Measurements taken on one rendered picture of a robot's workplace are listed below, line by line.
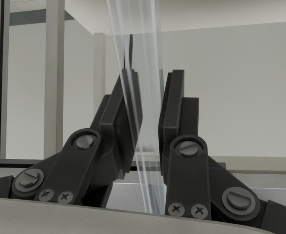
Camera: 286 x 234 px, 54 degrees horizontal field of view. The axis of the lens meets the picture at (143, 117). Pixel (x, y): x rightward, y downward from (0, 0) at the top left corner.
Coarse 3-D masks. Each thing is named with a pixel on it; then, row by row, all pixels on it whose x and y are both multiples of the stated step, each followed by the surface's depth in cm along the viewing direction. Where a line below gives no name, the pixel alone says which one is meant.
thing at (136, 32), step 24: (120, 0) 8; (144, 0) 8; (120, 24) 8; (144, 24) 8; (120, 48) 9; (144, 48) 9; (120, 72) 10; (144, 72) 9; (144, 96) 10; (144, 120) 11; (144, 144) 12; (144, 168) 13; (144, 192) 15
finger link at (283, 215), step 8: (264, 208) 8; (272, 208) 8; (280, 208) 8; (216, 216) 8; (264, 216) 8; (272, 216) 8; (280, 216) 8; (256, 224) 8; (264, 224) 8; (272, 224) 8; (280, 224) 8; (272, 232) 8; (280, 232) 8
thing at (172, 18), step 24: (72, 0) 67; (96, 0) 67; (168, 0) 67; (192, 0) 67; (216, 0) 67; (240, 0) 67; (264, 0) 67; (96, 24) 81; (168, 24) 81; (192, 24) 81; (216, 24) 81; (240, 24) 81
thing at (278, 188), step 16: (0, 160) 27; (16, 160) 26; (32, 160) 26; (0, 176) 20; (128, 176) 18; (240, 176) 17; (256, 176) 17; (272, 176) 16; (112, 192) 19; (128, 192) 18; (256, 192) 16; (272, 192) 16; (112, 208) 20; (128, 208) 20
